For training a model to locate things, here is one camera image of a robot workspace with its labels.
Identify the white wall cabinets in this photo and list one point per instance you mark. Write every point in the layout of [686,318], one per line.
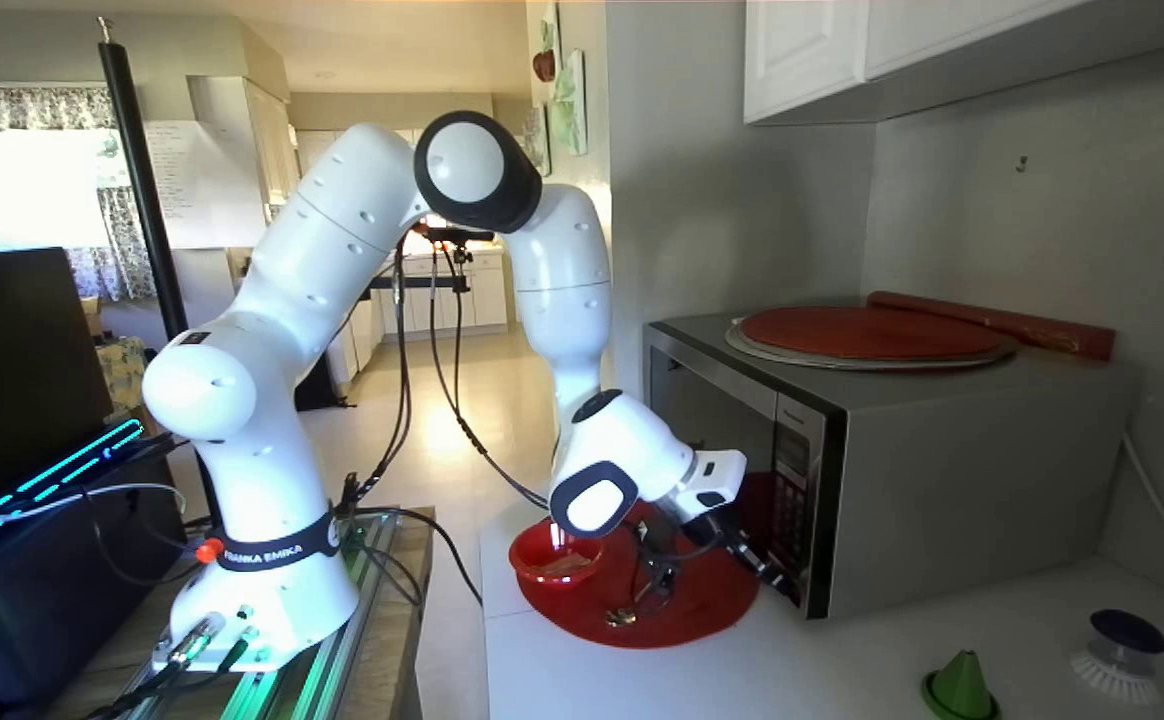
[926,47]

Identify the round red plate pale rim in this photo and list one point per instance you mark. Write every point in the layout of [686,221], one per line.
[866,333]

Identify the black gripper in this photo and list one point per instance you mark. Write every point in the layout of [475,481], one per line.
[722,518]

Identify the green plastic funnel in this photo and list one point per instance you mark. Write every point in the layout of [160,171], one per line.
[960,685]

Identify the robot mounting table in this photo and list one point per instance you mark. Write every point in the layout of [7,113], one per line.
[383,627]

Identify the framed wall picture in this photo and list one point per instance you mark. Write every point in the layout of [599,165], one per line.
[563,81]

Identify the red plastic bowl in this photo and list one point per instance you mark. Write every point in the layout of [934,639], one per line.
[555,561]

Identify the brown wooden bar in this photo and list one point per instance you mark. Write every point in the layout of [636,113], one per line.
[1006,327]

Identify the black upright pole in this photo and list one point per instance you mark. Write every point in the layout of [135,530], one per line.
[141,172]

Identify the black camera boom stand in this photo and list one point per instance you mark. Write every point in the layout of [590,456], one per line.
[455,240]

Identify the stainless steel microwave oven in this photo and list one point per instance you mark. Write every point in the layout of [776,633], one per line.
[955,467]

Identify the metal spoon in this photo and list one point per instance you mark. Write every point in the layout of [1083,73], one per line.
[623,612]

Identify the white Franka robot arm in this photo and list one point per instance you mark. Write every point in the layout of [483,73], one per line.
[315,266]

